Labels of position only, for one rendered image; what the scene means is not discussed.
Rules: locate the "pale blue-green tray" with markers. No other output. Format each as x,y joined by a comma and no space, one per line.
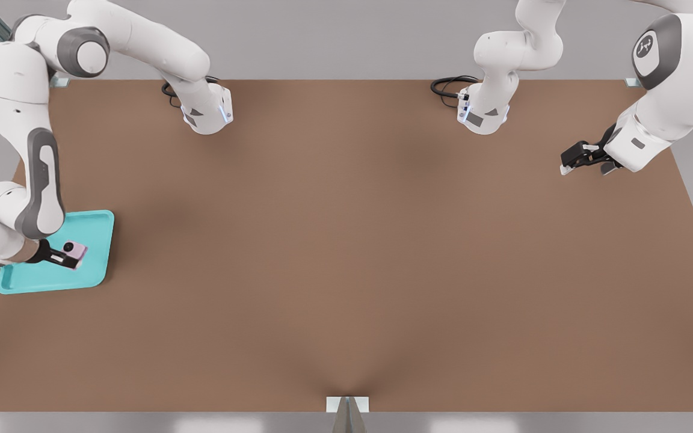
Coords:
85,267

